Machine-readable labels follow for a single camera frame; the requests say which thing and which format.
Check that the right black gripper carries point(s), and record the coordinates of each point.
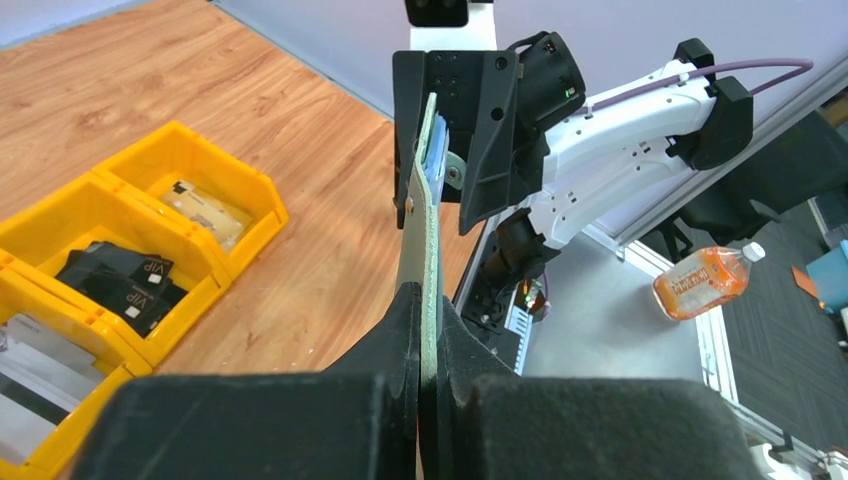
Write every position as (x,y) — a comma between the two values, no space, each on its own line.
(477,96)

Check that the mint green card holder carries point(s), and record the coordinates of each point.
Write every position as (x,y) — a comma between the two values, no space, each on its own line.
(421,263)

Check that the orange drink bottle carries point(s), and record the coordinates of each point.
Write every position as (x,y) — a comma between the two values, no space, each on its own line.
(707,278)

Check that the silver card holder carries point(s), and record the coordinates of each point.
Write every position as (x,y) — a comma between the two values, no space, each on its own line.
(44,377)

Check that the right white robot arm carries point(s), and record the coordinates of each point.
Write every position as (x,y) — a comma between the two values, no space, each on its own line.
(577,157)

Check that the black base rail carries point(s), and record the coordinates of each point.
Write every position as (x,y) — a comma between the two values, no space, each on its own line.
(503,292)

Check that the tan card holder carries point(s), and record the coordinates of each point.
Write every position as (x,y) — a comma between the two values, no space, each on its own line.
(227,223)

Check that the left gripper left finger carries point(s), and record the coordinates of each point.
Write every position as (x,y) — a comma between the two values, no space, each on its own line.
(356,419)

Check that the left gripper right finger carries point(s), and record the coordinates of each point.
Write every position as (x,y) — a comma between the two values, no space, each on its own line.
(494,424)

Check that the yellow three-compartment bin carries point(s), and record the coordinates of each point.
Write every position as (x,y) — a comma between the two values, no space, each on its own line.
(118,202)

